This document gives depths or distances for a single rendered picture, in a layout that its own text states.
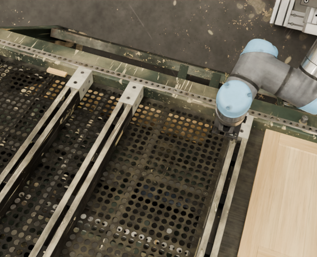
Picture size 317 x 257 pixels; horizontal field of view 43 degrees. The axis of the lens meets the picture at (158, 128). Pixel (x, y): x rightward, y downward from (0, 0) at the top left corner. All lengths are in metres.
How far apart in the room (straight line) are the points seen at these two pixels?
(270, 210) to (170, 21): 1.49
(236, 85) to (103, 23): 1.89
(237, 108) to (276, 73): 0.13
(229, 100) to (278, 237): 0.66
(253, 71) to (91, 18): 1.92
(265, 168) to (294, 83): 0.66
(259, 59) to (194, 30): 1.62
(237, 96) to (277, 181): 0.70
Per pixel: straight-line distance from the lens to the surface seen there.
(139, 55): 2.44
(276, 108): 1.71
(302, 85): 0.94
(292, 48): 2.52
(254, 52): 0.94
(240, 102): 0.88
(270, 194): 1.49
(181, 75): 2.39
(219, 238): 1.30
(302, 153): 1.64
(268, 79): 0.93
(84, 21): 2.75
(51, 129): 1.54
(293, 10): 2.28
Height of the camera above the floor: 2.50
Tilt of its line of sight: 69 degrees down
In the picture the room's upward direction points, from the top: 136 degrees counter-clockwise
